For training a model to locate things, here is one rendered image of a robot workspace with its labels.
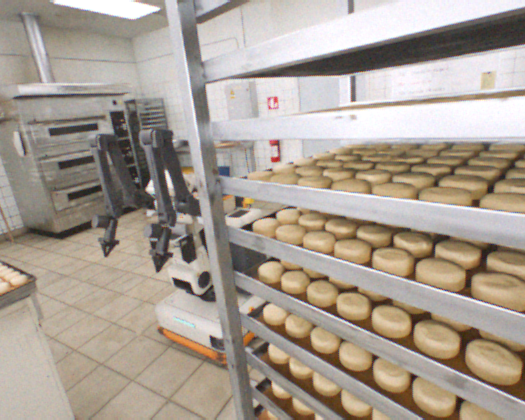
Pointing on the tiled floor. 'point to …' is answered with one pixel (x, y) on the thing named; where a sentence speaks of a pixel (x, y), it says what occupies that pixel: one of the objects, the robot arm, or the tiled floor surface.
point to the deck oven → (59, 150)
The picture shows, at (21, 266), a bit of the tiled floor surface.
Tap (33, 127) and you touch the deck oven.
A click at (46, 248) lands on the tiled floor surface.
